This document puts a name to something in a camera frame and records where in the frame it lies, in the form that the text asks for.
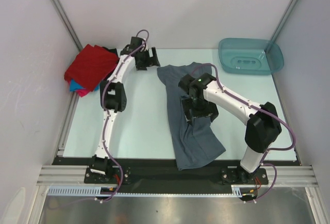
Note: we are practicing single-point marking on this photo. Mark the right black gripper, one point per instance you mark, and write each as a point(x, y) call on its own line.
point(210, 111)

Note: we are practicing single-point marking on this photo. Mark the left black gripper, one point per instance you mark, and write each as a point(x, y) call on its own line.
point(152, 61)

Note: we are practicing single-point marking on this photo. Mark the grey blue polo shirt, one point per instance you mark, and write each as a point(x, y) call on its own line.
point(195, 145)

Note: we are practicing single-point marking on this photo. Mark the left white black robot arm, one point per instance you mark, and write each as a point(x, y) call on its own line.
point(114, 101)

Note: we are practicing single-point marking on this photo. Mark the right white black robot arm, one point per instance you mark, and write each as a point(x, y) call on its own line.
point(261, 121)

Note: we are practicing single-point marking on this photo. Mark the black folded t shirt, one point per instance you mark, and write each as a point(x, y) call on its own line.
point(113, 51)

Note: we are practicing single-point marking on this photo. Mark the red folded t shirt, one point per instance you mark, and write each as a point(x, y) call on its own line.
point(91, 66)

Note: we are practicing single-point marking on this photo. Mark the pink folded t shirt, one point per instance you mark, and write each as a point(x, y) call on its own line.
point(82, 92)

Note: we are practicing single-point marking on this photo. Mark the blue folded t shirt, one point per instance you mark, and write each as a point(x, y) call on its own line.
point(74, 86)

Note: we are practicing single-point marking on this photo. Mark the teal transparent plastic bin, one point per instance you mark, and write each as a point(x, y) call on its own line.
point(250, 56)

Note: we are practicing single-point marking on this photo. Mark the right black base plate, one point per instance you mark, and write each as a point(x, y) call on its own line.
point(232, 176)

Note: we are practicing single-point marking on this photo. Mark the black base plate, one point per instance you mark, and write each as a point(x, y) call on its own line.
point(232, 176)
point(113, 178)

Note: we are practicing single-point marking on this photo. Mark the left aluminium side rail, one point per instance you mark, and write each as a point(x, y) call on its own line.
point(64, 133)

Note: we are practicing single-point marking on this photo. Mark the aluminium side rail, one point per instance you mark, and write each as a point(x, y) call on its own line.
point(290, 113)
point(64, 133)

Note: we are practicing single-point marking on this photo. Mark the right grey cable duct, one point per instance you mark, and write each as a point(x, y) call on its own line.
point(245, 190)

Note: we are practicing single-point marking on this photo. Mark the grey cable duct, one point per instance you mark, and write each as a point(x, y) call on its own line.
point(245, 190)
point(89, 191)

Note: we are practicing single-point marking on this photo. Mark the right aluminium side rail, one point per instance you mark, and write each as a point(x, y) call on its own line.
point(290, 113)

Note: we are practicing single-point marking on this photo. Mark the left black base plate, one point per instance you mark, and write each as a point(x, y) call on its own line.
point(113, 178)

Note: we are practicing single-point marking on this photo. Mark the left aluminium corner post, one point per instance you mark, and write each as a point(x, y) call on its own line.
point(67, 23)

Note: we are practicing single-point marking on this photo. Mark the aluminium corner post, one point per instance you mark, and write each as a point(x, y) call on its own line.
point(67, 23)
point(285, 17)

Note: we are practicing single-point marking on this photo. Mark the aluminium front frame rail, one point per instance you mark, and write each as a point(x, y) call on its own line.
point(287, 176)

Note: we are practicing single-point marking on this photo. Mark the left grey cable duct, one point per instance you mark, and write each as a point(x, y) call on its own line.
point(89, 191)

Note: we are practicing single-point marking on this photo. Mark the right aluminium corner post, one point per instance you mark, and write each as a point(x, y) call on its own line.
point(285, 17)

